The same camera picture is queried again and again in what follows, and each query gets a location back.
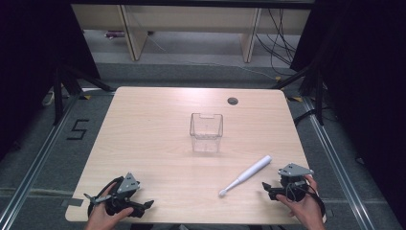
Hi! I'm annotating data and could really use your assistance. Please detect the black floor cable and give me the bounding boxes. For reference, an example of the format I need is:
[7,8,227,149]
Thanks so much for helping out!
[292,106,333,127]

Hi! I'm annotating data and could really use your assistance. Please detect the bundle of black cables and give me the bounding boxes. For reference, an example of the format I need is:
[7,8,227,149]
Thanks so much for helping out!
[254,8,300,77]

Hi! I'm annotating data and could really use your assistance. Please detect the black metal stand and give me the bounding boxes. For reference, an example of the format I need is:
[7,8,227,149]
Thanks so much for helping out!
[271,62,326,127]
[52,62,115,127]

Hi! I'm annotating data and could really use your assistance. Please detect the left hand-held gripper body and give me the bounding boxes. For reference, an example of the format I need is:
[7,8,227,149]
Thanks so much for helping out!
[83,172,142,217]

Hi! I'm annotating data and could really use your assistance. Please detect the black curtain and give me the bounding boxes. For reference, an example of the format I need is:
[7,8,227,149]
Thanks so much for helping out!
[289,0,406,221]
[0,0,102,162]

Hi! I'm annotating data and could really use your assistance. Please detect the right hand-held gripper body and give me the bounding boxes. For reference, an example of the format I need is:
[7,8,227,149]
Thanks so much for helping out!
[277,163,315,203]

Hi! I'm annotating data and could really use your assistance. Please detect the white electric toothbrush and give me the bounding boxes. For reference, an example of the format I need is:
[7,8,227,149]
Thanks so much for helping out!
[217,154,273,198]

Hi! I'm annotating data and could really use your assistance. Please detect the white cable coil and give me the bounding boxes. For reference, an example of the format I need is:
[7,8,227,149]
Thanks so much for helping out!
[41,90,56,107]

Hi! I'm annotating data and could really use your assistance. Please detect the person's left hand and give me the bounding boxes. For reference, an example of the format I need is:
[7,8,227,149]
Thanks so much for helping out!
[84,182,135,230]

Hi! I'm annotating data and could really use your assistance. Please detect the metal floor rail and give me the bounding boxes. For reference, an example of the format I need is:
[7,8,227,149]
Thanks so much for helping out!
[301,95,377,230]
[0,93,81,230]

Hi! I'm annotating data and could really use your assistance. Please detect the pink object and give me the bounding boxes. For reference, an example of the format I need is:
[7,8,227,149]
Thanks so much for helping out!
[103,30,126,40]

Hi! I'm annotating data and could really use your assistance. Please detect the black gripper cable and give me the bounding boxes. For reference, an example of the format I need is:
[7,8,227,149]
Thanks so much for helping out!
[285,181,327,222]
[87,175,124,219]

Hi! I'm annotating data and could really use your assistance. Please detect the clear plastic container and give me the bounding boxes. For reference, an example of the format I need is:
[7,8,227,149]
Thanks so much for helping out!
[189,112,224,153]

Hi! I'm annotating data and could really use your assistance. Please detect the person's right hand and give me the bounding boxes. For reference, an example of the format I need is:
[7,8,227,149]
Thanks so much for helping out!
[275,173,325,230]

